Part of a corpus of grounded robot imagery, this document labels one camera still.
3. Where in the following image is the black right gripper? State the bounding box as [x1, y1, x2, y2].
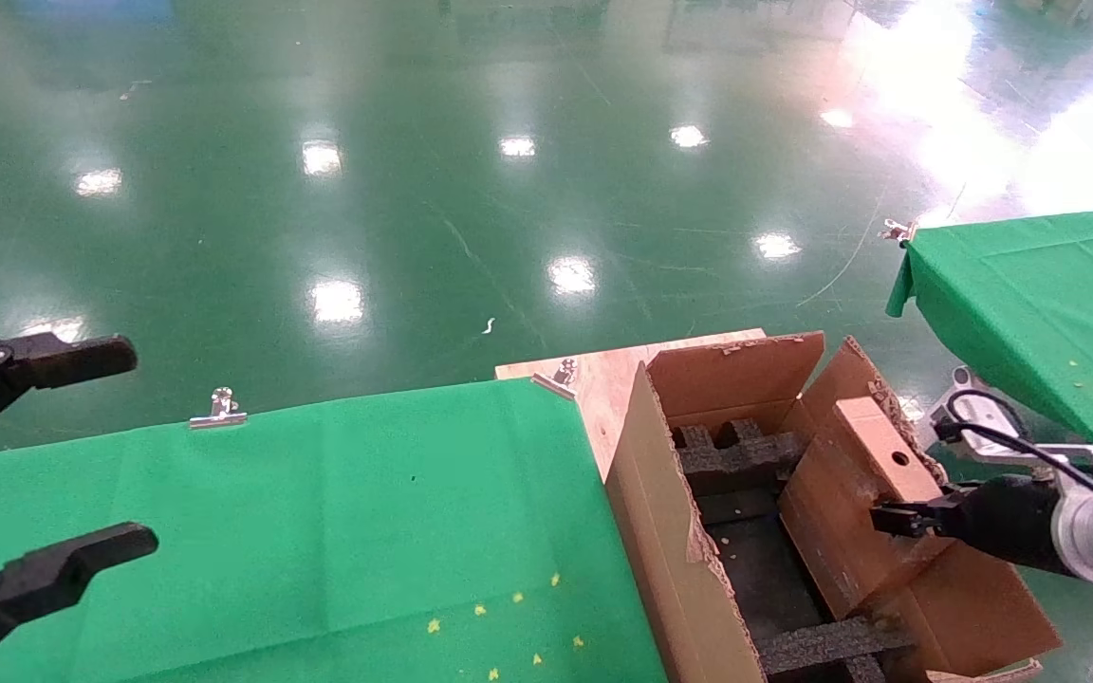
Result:
[869, 474, 1079, 575]

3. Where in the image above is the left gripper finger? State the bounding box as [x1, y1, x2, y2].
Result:
[0, 332, 139, 458]
[0, 522, 160, 679]

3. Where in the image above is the small cardboard box with hole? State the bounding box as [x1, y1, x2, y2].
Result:
[779, 397, 955, 619]

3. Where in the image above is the large open cardboard carton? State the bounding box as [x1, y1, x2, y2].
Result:
[603, 330, 1065, 683]

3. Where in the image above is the black foam insert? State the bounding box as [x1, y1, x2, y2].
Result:
[755, 615, 917, 683]
[670, 417, 808, 496]

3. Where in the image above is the large green tablecloth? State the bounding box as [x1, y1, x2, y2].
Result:
[0, 377, 671, 683]

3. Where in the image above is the green tablecloth with drape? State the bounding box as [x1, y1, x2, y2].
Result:
[885, 204, 1093, 452]

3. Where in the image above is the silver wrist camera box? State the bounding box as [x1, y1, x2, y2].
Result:
[926, 391, 1031, 456]

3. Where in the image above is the black camera cable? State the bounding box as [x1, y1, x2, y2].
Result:
[936, 389, 1093, 532]

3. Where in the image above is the grey camera mounting bracket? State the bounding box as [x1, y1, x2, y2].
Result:
[1021, 438, 1093, 489]

